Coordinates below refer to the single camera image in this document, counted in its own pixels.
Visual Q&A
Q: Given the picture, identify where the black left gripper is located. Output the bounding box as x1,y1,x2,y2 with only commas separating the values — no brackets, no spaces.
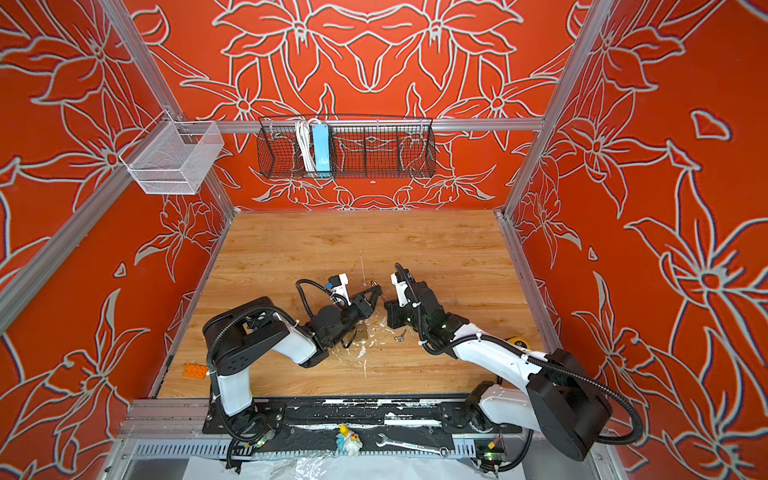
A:
328,287,381,350

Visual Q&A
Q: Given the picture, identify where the small toy figure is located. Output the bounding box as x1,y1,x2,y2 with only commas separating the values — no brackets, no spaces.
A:
336,424,363,456

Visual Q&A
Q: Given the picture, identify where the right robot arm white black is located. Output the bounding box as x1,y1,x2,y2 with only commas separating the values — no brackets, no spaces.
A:
385,264,645,461

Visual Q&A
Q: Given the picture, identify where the yellow tape measure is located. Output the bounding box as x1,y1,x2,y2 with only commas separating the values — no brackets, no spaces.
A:
507,337,529,350

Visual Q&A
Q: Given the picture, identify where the orange flat piece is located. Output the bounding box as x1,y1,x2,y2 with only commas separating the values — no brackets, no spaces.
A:
181,363,209,380

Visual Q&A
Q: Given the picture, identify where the silver wrench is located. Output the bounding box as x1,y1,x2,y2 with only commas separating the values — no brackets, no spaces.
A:
376,433,450,458

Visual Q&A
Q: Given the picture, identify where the clear plastic bin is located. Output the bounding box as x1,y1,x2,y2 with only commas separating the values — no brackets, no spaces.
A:
121,121,224,195

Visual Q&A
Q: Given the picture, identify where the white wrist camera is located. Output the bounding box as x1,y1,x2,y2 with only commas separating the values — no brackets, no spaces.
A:
391,272,410,308
326,273,350,308

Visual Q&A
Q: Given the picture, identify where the black wire basket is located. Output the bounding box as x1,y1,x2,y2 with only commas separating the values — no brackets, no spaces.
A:
256,115,437,180

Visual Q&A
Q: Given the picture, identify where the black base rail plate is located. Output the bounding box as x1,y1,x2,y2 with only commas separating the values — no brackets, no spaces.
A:
200,394,523,436

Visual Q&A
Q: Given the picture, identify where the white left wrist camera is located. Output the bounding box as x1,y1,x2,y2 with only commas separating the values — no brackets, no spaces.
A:
326,273,350,308

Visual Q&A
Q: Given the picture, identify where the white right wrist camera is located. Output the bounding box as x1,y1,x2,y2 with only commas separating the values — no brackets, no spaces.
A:
391,272,410,308

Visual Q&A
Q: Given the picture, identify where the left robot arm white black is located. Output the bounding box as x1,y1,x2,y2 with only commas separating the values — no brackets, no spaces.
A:
202,274,382,417

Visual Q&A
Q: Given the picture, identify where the brass padlock with steel shackle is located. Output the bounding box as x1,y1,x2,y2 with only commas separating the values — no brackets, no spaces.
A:
353,325,369,343

